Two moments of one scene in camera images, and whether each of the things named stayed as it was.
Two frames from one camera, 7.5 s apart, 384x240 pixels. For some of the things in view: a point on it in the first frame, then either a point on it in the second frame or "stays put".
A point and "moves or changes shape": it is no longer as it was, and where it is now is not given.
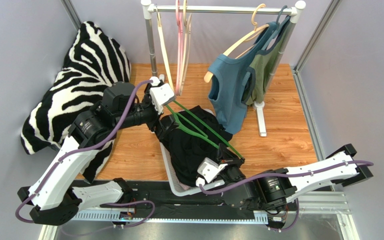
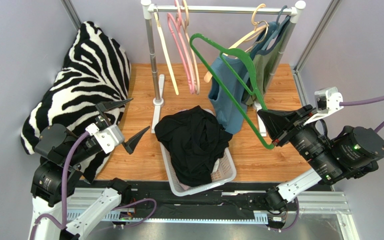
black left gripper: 155,124 to 105,106
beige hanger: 186,46 moves or changes shape
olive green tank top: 258,74 stays put
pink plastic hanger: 180,48 moves or changes shape
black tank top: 192,139 stays put
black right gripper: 225,159 to 285,129
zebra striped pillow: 95,61 stays put
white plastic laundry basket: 175,188 stays put
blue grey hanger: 277,30 stays put
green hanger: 204,137 to 233,50
